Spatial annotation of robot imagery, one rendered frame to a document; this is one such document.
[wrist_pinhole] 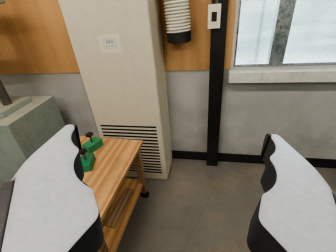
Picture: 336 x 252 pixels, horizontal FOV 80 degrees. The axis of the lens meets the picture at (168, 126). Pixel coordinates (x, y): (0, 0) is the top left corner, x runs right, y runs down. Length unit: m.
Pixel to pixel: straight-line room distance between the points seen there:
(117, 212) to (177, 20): 1.22
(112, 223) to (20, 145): 0.84
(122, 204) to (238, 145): 1.08
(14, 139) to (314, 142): 2.22
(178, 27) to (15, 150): 1.37
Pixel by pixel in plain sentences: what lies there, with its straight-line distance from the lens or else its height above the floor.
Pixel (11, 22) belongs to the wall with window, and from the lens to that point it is 2.10.
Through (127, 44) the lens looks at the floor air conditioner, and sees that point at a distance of 1.30.
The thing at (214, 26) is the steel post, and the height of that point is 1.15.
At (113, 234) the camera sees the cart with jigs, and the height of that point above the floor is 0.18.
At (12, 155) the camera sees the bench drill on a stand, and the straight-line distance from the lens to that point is 1.84.
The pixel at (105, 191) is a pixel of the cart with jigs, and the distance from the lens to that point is 1.10.
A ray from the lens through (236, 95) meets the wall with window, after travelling 1.64.
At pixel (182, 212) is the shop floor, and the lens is 1.59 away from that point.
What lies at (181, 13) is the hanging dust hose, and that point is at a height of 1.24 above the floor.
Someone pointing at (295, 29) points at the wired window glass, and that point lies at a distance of 1.67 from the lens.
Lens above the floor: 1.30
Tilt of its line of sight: 32 degrees down
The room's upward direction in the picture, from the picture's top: 5 degrees counter-clockwise
